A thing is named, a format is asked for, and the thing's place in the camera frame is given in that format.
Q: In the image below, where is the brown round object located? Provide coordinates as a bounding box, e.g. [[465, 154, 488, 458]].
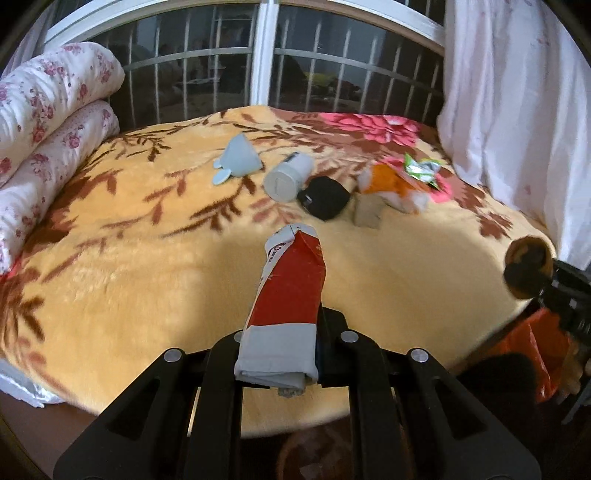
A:
[[503, 236, 553, 300]]

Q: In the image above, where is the red white package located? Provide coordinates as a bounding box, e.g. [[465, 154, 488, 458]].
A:
[[235, 223, 325, 398]]

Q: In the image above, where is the green snack wrapper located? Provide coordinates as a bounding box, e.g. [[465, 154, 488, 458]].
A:
[[404, 154, 442, 190]]

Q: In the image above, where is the orange plastic trash bin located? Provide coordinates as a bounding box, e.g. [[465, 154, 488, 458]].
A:
[[276, 416, 355, 480]]

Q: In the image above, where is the black round object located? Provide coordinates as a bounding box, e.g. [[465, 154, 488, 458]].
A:
[[297, 176, 351, 221]]

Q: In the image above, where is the white cylindrical container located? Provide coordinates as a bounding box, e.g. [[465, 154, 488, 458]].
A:
[[263, 152, 315, 203]]

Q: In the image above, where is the orange white plush toy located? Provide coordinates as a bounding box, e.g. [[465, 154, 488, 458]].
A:
[[356, 163, 431, 214]]

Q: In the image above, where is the white curtain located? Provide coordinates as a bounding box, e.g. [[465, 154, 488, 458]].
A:
[[437, 1, 590, 269]]

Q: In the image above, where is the yellow floral plush blanket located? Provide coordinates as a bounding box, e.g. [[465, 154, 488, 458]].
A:
[[1, 106, 546, 413]]

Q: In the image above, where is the light blue plastic funnel cup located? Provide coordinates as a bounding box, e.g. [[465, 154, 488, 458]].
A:
[[212, 133, 263, 186]]

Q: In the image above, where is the white floral rolled quilt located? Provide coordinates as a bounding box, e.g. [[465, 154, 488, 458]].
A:
[[1, 42, 125, 272]]

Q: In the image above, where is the white bed frame side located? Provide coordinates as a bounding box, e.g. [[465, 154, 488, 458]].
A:
[[0, 359, 64, 408]]

